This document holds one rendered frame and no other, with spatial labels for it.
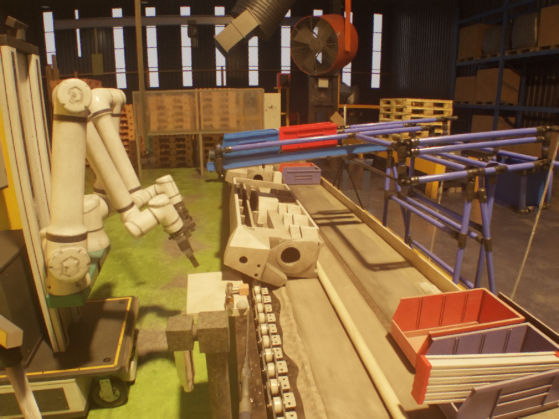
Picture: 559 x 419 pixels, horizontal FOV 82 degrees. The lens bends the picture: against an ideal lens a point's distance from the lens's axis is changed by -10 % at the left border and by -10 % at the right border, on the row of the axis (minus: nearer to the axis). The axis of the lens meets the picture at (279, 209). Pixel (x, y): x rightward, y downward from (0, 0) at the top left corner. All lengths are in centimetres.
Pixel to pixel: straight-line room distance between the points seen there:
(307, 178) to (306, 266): 179
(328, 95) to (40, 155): 705
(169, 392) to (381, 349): 131
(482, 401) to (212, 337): 69
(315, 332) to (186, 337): 82
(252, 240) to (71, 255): 68
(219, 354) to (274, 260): 104
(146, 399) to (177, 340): 170
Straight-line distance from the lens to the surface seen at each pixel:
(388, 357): 116
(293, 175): 318
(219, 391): 50
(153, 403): 211
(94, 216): 208
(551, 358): 109
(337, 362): 111
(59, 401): 205
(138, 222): 154
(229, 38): 819
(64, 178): 141
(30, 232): 182
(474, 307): 134
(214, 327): 43
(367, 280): 157
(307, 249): 147
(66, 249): 144
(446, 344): 104
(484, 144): 159
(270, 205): 188
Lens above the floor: 147
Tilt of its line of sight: 17 degrees down
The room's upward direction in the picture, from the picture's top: straight up
